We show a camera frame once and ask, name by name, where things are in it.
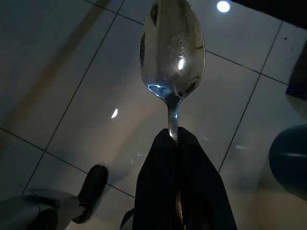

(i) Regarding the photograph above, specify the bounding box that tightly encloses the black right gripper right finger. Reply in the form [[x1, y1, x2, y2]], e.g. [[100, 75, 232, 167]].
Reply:
[[177, 126, 238, 230]]

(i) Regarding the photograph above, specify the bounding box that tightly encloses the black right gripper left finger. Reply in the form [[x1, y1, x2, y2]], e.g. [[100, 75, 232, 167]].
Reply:
[[131, 128, 179, 230]]

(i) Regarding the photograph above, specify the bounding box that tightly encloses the silver metal spoon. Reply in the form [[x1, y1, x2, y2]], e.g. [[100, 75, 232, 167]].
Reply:
[[138, 0, 206, 144]]

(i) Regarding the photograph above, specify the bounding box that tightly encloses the blue plastic bin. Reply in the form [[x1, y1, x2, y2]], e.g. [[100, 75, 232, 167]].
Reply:
[[268, 123, 307, 199]]

